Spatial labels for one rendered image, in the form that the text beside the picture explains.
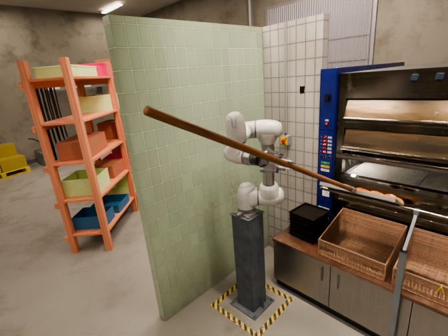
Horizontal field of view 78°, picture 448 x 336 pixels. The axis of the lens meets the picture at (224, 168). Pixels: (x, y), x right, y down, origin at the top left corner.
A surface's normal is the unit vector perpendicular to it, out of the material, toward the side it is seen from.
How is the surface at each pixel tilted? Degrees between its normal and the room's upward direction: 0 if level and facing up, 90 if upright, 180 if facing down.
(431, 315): 90
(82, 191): 90
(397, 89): 90
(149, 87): 90
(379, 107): 70
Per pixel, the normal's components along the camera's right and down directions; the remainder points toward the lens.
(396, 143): -0.70, -0.07
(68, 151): 0.10, 0.31
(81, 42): 0.72, 0.17
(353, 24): -0.69, 0.28
